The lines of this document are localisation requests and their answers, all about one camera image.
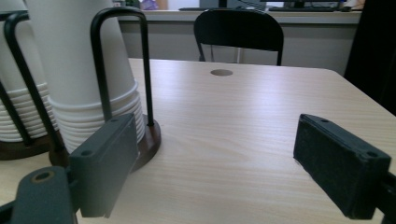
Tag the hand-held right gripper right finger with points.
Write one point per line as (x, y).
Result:
(339, 165)

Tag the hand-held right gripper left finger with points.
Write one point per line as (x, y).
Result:
(102, 161)

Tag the black curtain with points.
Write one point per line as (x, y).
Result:
(373, 46)

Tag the white background desk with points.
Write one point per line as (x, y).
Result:
(311, 17)

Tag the black keyboard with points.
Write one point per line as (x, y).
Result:
(300, 9)
(191, 9)

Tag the purple object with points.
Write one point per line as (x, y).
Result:
(149, 4)

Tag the black folding chair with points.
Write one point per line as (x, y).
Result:
(239, 29)

